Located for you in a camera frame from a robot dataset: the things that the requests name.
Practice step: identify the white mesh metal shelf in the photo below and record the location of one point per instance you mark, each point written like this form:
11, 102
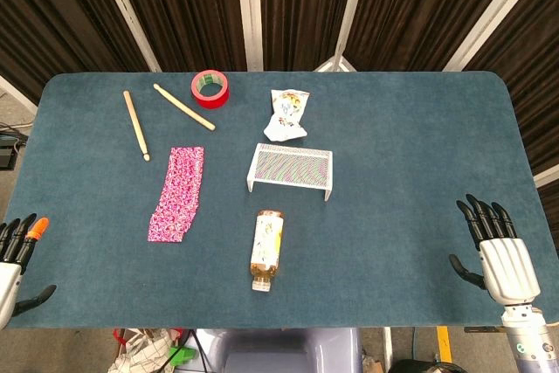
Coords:
290, 167

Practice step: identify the left robot hand orange fingertip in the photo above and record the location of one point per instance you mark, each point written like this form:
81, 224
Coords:
9, 279

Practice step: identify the green plastic object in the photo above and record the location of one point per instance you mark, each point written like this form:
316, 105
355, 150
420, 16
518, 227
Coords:
181, 355

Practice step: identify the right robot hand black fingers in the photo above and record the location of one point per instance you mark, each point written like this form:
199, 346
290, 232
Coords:
508, 268

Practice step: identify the dark brown curtain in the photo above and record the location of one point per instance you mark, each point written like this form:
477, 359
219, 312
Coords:
196, 6

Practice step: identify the crumpled white snack bag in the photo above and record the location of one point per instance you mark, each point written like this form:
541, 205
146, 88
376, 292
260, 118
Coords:
286, 115

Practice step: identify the white frame post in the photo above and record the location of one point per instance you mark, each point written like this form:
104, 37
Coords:
487, 12
126, 12
17, 94
353, 10
548, 176
250, 10

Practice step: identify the grey robot torso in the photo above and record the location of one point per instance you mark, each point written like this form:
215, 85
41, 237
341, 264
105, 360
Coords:
279, 351

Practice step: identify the wooden drumstick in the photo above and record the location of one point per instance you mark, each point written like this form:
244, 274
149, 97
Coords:
135, 126
184, 107

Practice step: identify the red tape roll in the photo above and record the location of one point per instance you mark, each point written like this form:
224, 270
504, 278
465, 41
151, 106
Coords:
211, 94

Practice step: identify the orange drink bottle white cap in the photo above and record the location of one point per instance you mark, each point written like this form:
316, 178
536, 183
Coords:
267, 244

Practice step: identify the white checked cloth bag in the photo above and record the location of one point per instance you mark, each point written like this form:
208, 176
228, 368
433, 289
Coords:
137, 353

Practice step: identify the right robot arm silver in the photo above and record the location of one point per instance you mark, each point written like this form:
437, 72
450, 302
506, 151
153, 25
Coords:
528, 340

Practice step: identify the black round object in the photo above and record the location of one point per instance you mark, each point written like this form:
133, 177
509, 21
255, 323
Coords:
415, 367

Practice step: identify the pink patterned cloth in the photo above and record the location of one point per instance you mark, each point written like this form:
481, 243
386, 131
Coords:
179, 191

